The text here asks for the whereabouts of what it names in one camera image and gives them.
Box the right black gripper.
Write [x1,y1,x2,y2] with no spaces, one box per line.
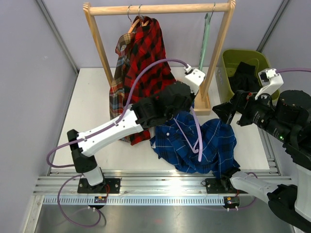
[212,87,293,142]

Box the blue plaid shirt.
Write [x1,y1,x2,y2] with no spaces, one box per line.
[150,112,240,178]

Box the mint green hanger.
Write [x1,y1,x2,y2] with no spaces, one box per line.
[198,3,216,71]

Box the lilac hanger of blue shirt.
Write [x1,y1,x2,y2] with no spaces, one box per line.
[173,107,203,162]

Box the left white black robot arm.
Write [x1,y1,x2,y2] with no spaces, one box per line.
[67,81,199,193]

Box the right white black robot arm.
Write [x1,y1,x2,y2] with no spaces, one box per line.
[212,90,311,233]

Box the red black plaid shirt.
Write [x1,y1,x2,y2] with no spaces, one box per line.
[121,17,177,146]

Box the brown plaid shirt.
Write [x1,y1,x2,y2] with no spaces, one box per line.
[108,33,136,143]

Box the wooden hanger of red shirt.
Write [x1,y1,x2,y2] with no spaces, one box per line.
[138,4,149,27]

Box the wooden hanger of brown shirt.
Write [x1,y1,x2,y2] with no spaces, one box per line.
[127,5,140,33]

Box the wooden clothes rack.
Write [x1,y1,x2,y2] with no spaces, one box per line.
[83,0,236,116]

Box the green plastic basket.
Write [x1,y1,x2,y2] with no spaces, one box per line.
[216,49,270,103]

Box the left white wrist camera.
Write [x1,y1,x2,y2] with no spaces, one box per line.
[181,64,206,95]

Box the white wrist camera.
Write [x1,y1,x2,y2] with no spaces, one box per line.
[255,68,284,100]
[181,64,206,95]

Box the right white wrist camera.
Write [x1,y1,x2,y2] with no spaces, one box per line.
[255,68,284,100]

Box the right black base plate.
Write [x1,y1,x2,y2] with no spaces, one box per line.
[201,178,247,194]

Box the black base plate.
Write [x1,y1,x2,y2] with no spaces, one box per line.
[201,178,247,194]
[77,178,121,194]

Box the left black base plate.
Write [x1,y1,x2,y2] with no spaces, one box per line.
[77,178,121,194]

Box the aluminium mounting rail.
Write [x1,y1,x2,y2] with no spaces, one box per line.
[33,170,247,206]

